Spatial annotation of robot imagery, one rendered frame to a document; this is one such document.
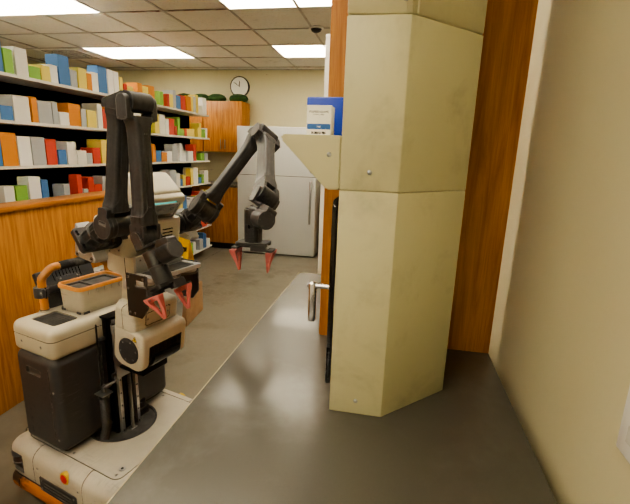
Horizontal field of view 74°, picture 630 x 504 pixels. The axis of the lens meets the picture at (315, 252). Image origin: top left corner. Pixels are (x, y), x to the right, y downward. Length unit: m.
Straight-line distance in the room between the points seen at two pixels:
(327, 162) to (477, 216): 0.53
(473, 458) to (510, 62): 0.89
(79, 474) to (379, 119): 1.68
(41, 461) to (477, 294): 1.76
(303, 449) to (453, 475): 0.27
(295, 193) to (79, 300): 4.31
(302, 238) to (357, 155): 5.16
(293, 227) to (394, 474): 5.25
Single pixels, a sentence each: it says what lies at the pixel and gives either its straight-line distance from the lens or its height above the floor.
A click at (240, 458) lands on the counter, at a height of 0.94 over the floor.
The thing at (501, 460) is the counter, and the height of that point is 0.94.
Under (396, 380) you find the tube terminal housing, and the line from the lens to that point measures 0.94.
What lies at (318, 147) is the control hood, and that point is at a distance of 0.80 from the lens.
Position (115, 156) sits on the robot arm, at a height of 1.45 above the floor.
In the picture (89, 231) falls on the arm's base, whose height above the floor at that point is 1.21.
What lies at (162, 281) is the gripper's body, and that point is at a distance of 1.31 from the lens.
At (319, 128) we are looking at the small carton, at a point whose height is 1.53.
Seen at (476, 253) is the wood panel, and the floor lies 1.23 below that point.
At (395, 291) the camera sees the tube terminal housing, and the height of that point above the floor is 1.22.
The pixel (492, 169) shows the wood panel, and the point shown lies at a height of 1.45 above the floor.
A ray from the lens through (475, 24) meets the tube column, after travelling 0.95.
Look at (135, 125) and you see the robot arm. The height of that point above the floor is 1.53.
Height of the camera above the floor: 1.48
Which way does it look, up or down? 13 degrees down
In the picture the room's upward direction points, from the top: 2 degrees clockwise
